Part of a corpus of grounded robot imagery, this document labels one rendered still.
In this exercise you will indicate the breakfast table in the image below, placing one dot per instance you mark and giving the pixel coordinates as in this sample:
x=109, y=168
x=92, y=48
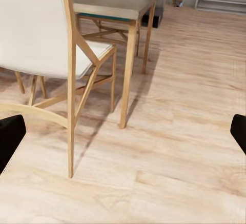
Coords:
x=129, y=9

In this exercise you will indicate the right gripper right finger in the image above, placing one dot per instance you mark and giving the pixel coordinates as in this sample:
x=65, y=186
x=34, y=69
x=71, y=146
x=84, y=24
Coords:
x=238, y=130

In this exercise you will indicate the straight chair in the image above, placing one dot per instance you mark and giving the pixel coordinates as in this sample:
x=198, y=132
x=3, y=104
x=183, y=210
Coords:
x=18, y=76
x=97, y=37
x=40, y=37

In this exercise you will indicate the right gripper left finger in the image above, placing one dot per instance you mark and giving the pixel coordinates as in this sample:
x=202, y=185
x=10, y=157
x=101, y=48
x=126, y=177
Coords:
x=12, y=131

